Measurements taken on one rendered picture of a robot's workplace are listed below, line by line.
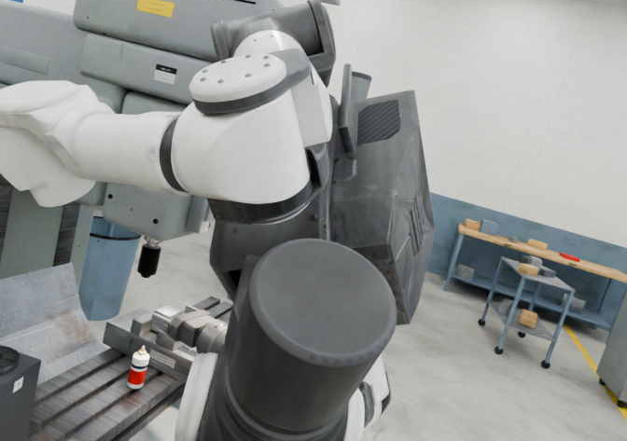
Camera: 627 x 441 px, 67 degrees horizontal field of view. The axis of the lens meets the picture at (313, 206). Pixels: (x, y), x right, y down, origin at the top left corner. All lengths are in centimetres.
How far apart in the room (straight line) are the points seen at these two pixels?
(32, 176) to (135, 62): 62
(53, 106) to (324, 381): 34
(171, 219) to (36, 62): 50
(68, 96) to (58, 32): 81
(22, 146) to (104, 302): 313
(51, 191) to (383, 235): 36
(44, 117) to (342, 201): 31
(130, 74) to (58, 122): 67
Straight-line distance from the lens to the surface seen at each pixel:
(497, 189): 755
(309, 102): 43
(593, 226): 778
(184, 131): 39
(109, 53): 119
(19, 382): 107
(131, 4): 117
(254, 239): 55
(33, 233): 152
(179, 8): 110
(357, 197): 55
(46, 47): 133
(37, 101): 50
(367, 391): 90
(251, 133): 37
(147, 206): 114
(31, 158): 56
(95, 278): 356
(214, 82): 37
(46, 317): 159
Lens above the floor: 165
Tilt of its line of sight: 9 degrees down
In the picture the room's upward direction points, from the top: 15 degrees clockwise
